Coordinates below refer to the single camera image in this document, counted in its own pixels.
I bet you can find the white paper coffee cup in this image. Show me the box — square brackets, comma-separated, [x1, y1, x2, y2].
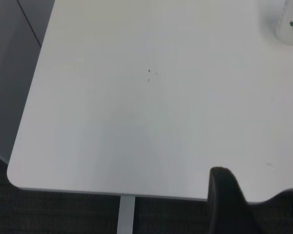
[268, 0, 293, 47]

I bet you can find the white table leg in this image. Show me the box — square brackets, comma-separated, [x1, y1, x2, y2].
[116, 195, 136, 234]

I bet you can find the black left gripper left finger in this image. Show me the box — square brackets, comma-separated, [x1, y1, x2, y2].
[207, 167, 262, 234]

